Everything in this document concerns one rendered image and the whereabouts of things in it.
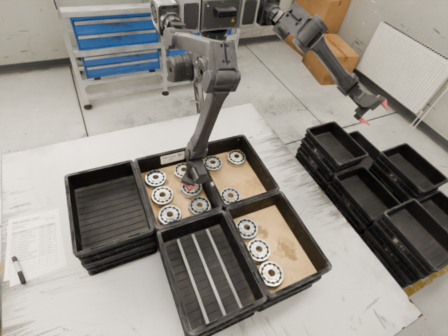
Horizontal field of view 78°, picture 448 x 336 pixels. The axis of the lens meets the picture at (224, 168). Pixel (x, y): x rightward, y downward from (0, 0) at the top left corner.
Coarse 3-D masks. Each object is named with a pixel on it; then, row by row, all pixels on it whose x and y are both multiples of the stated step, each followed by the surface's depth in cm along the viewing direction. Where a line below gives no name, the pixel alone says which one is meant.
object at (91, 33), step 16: (96, 16) 233; (112, 16) 238; (128, 16) 243; (144, 16) 249; (80, 32) 236; (96, 32) 241; (112, 32) 247; (128, 32) 252; (144, 32) 258; (80, 48) 246; (96, 48) 251; (96, 64) 261; (112, 64) 267; (128, 64) 274; (144, 64) 282
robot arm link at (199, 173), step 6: (186, 150) 114; (186, 156) 115; (192, 162) 115; (198, 162) 116; (192, 168) 116; (198, 168) 114; (204, 168) 115; (192, 174) 116; (198, 174) 113; (204, 174) 113; (198, 180) 115; (204, 180) 117
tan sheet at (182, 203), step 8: (168, 168) 144; (144, 176) 139; (168, 176) 141; (168, 184) 138; (176, 184) 138; (176, 192) 135; (176, 200) 132; (184, 200) 133; (160, 208) 129; (184, 208) 130; (168, 216) 127; (184, 216) 128
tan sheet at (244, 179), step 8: (224, 160) 152; (224, 168) 149; (232, 168) 149; (240, 168) 150; (248, 168) 151; (216, 176) 145; (224, 176) 145; (232, 176) 146; (240, 176) 147; (248, 176) 147; (256, 176) 148; (216, 184) 141; (224, 184) 142; (232, 184) 142; (240, 184) 143; (248, 184) 144; (256, 184) 144; (240, 192) 140; (248, 192) 140; (256, 192) 141; (264, 192) 142
